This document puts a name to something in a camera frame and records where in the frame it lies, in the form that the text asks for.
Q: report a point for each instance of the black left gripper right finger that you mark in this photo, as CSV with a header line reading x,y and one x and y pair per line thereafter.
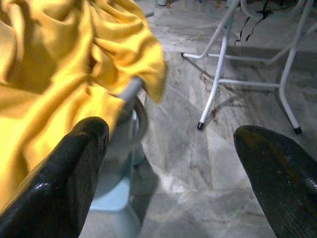
x,y
284,188

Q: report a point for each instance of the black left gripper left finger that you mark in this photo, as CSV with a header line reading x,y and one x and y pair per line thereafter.
x,y
54,188

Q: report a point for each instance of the yellow shirt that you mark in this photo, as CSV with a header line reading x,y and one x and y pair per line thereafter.
x,y
62,49

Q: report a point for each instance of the light blue plastic stool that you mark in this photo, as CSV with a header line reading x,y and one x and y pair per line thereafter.
x,y
111,203

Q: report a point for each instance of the white plastic folding table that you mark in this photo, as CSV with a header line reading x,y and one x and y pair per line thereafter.
x,y
247,83

